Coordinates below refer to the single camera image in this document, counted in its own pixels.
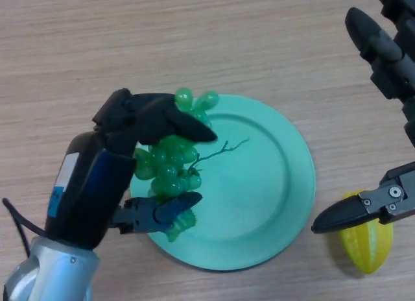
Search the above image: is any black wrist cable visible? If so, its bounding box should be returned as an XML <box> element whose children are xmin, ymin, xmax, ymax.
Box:
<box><xmin>2</xmin><ymin>198</ymin><xmax>47</xmax><ymax>259</ymax></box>

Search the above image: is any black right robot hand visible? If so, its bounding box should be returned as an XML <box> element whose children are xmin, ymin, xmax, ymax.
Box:
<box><xmin>311</xmin><ymin>0</ymin><xmax>415</xmax><ymax>234</ymax></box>

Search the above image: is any green round plate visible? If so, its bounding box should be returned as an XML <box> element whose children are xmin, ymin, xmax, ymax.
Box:
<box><xmin>128</xmin><ymin>93</ymin><xmax>316</xmax><ymax>271</ymax></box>

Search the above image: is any green grape bunch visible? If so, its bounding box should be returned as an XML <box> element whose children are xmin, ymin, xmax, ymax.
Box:
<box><xmin>134</xmin><ymin>87</ymin><xmax>250</xmax><ymax>243</ymax></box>

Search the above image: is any yellow starfruit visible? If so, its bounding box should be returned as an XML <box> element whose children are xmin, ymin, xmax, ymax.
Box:
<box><xmin>339</xmin><ymin>191</ymin><xmax>394</xmax><ymax>275</ymax></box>

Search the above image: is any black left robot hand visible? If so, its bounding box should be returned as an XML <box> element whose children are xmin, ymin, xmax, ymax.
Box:
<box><xmin>44</xmin><ymin>88</ymin><xmax>218</xmax><ymax>250</ymax></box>

